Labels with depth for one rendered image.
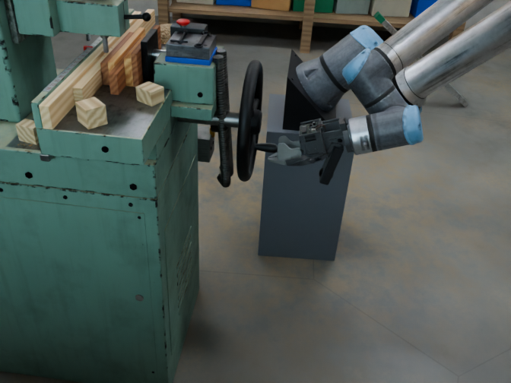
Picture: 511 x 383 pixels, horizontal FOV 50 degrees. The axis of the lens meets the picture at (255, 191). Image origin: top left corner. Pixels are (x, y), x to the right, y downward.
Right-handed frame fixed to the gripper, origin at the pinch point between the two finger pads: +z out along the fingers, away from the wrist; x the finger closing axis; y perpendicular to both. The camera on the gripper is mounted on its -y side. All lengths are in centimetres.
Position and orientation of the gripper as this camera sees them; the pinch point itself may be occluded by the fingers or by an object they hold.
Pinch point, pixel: (274, 160)
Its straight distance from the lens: 138.9
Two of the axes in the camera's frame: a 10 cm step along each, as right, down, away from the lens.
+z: -9.5, 1.8, 2.5
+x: -1.1, 5.6, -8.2
